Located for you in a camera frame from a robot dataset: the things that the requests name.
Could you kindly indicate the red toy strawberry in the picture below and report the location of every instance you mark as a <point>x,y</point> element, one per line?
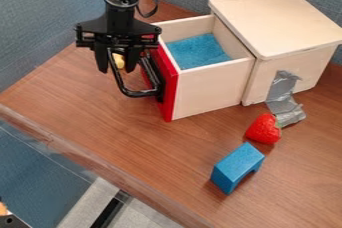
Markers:
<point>264,129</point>

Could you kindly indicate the yellow toy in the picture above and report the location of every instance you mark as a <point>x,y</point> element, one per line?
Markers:
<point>118,60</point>

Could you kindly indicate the blue arch block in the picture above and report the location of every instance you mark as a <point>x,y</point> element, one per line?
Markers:
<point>236,167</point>

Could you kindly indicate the drawer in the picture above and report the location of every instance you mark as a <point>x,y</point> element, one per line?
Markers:
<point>196,68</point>

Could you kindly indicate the cabinet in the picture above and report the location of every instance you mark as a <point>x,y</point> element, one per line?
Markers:
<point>280,38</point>

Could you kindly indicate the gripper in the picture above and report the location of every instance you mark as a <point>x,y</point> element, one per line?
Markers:
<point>116,28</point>

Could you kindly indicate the grey tape strip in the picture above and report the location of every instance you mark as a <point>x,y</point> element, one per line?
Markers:
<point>283,100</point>

